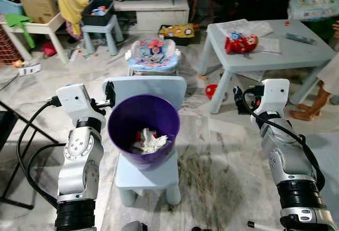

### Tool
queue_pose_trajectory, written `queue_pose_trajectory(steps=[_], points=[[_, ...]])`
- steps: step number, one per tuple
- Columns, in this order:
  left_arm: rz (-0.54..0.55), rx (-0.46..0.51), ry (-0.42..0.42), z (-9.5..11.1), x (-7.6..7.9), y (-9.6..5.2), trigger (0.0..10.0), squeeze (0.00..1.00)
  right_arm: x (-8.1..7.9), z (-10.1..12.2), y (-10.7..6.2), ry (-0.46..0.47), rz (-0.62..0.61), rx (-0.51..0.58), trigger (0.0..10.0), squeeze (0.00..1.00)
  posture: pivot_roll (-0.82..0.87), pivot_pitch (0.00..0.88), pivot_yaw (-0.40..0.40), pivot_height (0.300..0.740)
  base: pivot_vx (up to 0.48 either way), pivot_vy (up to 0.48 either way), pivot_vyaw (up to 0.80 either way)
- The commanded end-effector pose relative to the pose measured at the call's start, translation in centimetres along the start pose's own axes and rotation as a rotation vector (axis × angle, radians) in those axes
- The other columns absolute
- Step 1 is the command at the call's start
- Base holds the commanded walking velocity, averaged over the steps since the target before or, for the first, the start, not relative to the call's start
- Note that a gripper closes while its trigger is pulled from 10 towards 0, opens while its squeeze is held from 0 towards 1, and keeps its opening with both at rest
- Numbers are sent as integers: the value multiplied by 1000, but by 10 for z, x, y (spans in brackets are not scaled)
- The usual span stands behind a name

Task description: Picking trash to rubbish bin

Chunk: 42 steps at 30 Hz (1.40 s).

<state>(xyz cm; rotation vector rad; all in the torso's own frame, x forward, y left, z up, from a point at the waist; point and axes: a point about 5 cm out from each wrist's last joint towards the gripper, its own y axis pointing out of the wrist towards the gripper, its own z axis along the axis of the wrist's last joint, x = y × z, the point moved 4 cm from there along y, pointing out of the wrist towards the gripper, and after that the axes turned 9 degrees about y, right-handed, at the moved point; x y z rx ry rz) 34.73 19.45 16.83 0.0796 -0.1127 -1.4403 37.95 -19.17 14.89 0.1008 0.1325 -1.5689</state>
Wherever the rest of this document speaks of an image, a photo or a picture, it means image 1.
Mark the white power strip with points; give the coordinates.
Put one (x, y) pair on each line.
(30, 69)

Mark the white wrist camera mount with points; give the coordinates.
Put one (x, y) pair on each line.
(74, 99)
(274, 94)

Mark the child in white shirt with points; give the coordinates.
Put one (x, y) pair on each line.
(312, 106)

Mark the crumpled white paper trash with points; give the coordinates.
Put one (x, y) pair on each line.
(152, 143)

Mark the white paper sheet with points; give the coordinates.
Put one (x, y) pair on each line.
(269, 45)

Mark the green plastic tub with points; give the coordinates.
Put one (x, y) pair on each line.
(323, 28)

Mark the light blue small plastic table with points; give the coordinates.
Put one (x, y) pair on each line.
(275, 56)

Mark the white pen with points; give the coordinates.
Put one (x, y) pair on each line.
(257, 224)

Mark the white side table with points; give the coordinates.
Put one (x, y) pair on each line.
(47, 27)

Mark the dark round stool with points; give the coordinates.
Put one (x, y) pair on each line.
(204, 0)

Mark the red wrapper trash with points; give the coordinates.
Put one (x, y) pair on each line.
(141, 134)

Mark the red doll toy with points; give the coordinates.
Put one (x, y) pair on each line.
(238, 44)

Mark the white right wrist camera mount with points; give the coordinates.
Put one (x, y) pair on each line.
(274, 94)

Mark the black storage box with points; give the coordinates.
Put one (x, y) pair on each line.
(89, 18)

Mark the green toy shovel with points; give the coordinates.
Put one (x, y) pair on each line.
(18, 23)

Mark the white television cabinet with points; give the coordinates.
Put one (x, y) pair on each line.
(159, 14)

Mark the grey remote control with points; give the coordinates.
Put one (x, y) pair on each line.
(301, 38)

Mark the yellow hanging cloth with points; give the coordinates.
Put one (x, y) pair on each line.
(71, 0)

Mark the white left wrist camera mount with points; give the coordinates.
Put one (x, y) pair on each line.
(74, 99)

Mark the clear plastic packaging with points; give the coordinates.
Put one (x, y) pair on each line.
(246, 28)

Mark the yellow toy box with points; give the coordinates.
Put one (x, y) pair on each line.
(179, 31)

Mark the pink floor toy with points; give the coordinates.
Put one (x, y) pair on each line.
(48, 48)

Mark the red round floor toy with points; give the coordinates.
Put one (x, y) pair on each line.
(212, 90)

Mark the colourful baby bouncer seat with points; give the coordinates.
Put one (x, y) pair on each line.
(153, 56)

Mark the brown cardboard box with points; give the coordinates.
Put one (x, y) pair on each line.
(37, 6)

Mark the light blue plastic stool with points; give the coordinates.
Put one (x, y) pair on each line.
(100, 29)

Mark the printed diaper pack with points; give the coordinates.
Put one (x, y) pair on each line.
(315, 3)

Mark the red woven basket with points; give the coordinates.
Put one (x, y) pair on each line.
(8, 45)

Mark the light blue child chair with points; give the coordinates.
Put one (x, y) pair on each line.
(145, 180)

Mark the purple plastic rubbish bin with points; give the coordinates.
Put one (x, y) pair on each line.
(143, 114)

